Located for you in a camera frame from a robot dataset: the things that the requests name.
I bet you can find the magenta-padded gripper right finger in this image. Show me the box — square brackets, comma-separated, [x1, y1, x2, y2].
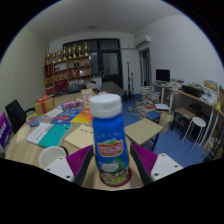
[129, 143, 184, 186]

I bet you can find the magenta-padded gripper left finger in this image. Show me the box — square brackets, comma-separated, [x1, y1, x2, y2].
[43, 144, 95, 187]

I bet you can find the blue drink bottle white cap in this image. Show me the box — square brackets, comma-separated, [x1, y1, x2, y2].
[89, 93, 132, 188]

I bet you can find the beige paper envelope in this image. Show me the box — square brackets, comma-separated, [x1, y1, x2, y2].
[63, 124, 95, 150]

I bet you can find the small wooden side table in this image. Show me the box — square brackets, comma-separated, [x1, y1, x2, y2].
[123, 118, 164, 153]

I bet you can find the teal book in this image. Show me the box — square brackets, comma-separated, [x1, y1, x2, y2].
[38, 123, 72, 149]

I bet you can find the brown paper bag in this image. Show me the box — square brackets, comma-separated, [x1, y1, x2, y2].
[159, 112, 175, 134]

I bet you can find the orange yellow book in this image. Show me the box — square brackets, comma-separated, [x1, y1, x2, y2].
[69, 108, 94, 126]

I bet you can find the blue printed book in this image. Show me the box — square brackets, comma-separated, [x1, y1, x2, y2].
[50, 108, 84, 125]

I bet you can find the pink box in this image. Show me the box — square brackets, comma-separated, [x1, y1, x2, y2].
[61, 98, 83, 111]

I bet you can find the blue red printed booklet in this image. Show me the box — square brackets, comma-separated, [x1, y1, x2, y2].
[25, 114, 53, 128]

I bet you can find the brown wooden stool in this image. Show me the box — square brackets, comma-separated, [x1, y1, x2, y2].
[171, 107, 197, 133]

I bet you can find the pile of books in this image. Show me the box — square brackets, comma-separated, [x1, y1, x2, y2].
[133, 85, 161, 118]

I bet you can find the beige paper sheet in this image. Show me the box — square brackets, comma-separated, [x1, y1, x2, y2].
[15, 123, 30, 144]

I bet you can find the standing wooden card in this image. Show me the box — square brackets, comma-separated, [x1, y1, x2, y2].
[80, 88, 94, 109]

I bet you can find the white round stool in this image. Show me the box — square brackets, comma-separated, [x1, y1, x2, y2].
[184, 116, 208, 148]

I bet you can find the yellow gift box red ribbon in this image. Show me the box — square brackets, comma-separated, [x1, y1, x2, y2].
[34, 94, 56, 116]

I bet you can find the black office chair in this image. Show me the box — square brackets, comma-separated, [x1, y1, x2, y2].
[4, 99, 36, 134]

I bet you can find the grey armchair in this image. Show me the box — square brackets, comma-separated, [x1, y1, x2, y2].
[99, 81, 126, 98]

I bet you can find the long wooden side desk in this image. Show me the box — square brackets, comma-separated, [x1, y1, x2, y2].
[153, 81, 224, 158]

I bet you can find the purple sign board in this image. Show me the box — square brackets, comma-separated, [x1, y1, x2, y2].
[0, 112, 13, 149]

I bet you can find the black tripod stand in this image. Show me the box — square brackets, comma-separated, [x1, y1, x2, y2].
[125, 61, 135, 94]

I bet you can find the black computer monitor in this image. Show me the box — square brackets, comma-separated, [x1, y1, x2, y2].
[155, 68, 171, 83]

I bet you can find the wooden shelf unit with trophies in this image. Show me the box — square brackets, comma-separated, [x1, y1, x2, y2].
[43, 42, 92, 95]

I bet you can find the white wall air conditioner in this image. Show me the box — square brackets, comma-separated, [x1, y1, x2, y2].
[134, 34, 152, 49]

